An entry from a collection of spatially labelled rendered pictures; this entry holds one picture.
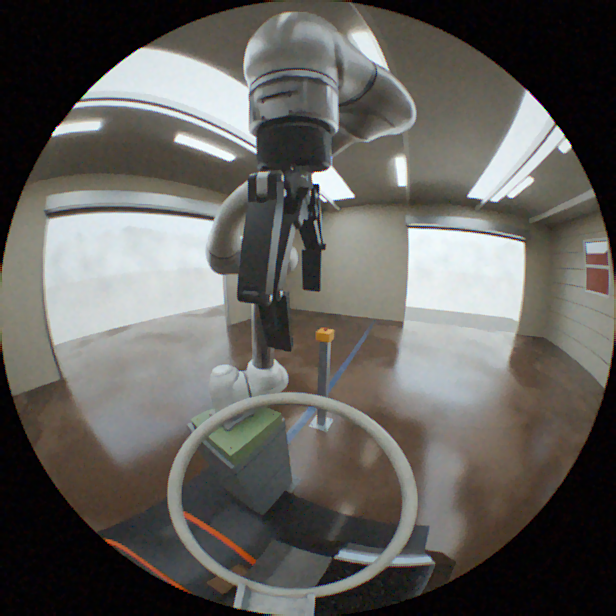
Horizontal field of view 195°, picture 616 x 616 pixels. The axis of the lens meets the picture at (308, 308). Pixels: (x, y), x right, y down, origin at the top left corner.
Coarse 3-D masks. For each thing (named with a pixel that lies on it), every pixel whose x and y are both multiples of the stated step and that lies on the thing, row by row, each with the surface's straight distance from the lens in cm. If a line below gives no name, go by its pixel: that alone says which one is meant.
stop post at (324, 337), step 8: (320, 336) 146; (328, 336) 143; (320, 344) 151; (328, 344) 150; (320, 352) 154; (328, 352) 154; (320, 360) 158; (328, 360) 159; (320, 368) 161; (328, 368) 164; (320, 376) 166; (328, 376) 170; (320, 384) 171; (328, 384) 176; (320, 392) 176; (320, 416) 197; (312, 424) 207; (320, 424) 206; (328, 424) 209
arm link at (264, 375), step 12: (288, 264) 63; (252, 312) 71; (252, 324) 73; (252, 336) 76; (252, 348) 80; (264, 348) 76; (252, 360) 88; (264, 360) 80; (252, 372) 85; (264, 372) 83; (276, 372) 85; (252, 384) 87; (264, 384) 86; (276, 384) 89; (252, 396) 90
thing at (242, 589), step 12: (240, 588) 45; (240, 600) 46; (252, 600) 50; (264, 600) 50; (276, 600) 49; (288, 600) 49; (300, 600) 49; (312, 600) 44; (264, 612) 51; (276, 612) 51; (288, 612) 50; (300, 612) 50; (312, 612) 45
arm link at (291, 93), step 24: (288, 72) 20; (312, 72) 20; (264, 96) 19; (288, 96) 19; (312, 96) 19; (336, 96) 22; (264, 120) 18; (288, 120) 18; (312, 120) 19; (336, 120) 20
